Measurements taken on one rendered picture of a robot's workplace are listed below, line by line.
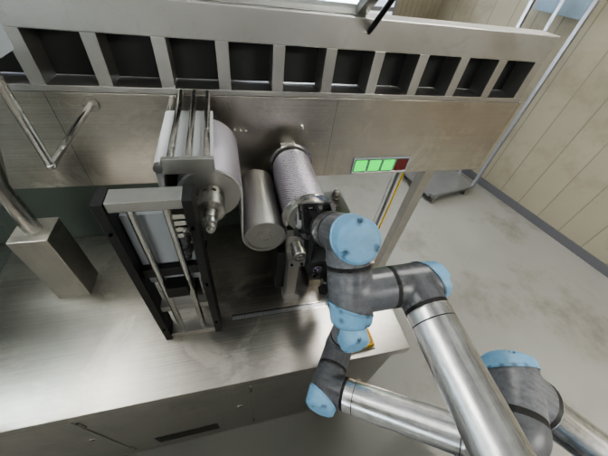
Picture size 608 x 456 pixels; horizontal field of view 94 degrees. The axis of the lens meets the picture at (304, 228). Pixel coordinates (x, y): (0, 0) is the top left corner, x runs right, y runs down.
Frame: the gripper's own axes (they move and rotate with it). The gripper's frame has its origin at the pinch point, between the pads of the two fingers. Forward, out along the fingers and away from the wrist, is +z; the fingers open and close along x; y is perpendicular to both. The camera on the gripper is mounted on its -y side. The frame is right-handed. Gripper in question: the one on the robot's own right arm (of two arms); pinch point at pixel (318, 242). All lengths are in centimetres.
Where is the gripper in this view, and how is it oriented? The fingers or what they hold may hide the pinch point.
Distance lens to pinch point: 93.4
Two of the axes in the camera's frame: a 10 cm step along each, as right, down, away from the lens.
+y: 1.1, -6.9, -7.1
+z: -2.2, -7.2, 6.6
